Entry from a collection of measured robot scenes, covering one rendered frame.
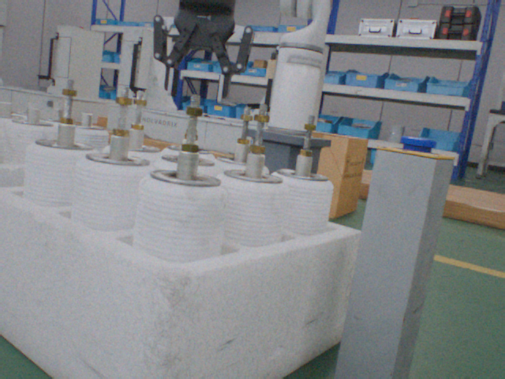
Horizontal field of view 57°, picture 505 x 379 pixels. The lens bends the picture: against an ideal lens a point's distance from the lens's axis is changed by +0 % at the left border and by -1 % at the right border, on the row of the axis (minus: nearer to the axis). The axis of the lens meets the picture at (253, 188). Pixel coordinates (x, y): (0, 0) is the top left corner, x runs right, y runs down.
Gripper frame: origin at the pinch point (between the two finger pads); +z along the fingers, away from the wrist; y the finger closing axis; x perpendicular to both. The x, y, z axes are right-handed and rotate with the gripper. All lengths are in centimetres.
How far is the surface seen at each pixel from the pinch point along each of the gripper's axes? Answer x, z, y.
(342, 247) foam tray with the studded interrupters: 1.2, 18.8, 23.5
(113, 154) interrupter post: -11.4, 9.2, -6.2
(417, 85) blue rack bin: 440, -51, 115
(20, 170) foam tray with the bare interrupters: 13.0, 17.9, -33.7
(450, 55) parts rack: 482, -92, 151
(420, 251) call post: -12.5, 14.4, 30.5
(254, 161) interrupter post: -7.3, 7.9, 10.2
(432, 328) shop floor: 19, 35, 44
